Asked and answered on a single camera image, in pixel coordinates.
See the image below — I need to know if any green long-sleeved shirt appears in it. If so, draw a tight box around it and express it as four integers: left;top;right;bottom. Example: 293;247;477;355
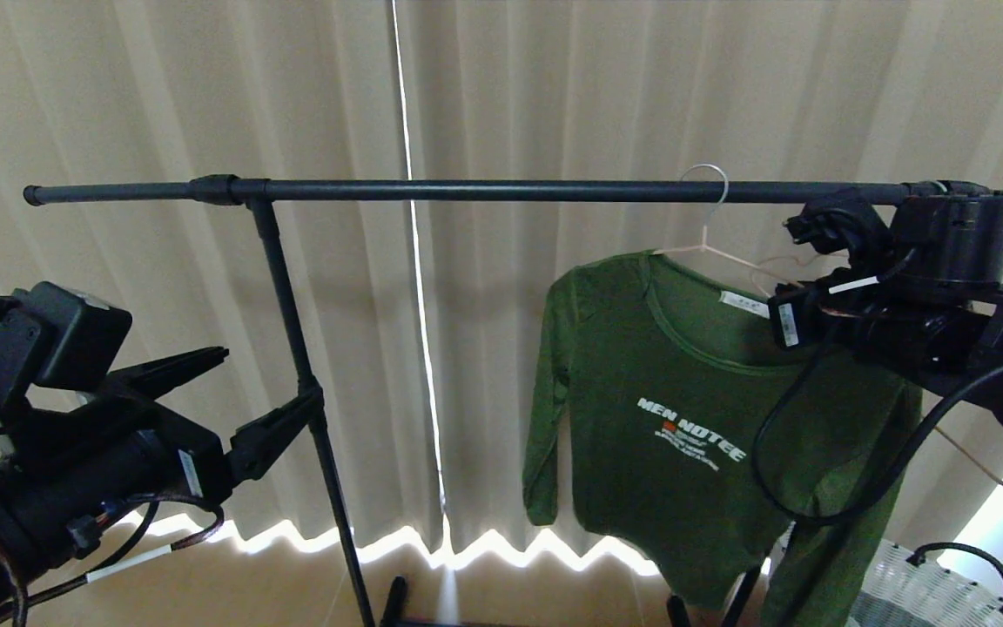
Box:
522;251;925;627

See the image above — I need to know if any white laundry basket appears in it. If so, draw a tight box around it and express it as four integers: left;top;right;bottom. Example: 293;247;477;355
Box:
845;538;1003;627

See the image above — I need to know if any black cable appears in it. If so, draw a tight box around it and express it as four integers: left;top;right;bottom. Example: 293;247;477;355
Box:
31;496;226;610
750;335;1003;528

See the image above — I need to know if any beige curtain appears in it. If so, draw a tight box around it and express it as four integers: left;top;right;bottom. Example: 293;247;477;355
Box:
0;0;1003;576

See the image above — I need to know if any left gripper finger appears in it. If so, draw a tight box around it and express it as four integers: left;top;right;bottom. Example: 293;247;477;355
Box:
105;347;230;397
227;386;326;486

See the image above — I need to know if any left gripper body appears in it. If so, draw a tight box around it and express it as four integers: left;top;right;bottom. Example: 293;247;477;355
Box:
0;396;232;567

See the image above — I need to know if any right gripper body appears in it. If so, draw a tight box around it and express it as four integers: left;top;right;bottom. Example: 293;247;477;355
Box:
767;283;990;367

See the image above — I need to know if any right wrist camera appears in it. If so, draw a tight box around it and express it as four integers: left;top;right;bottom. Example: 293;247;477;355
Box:
784;190;894;262

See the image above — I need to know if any black clothes rack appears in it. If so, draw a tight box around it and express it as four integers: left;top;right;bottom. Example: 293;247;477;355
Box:
23;174;1003;627

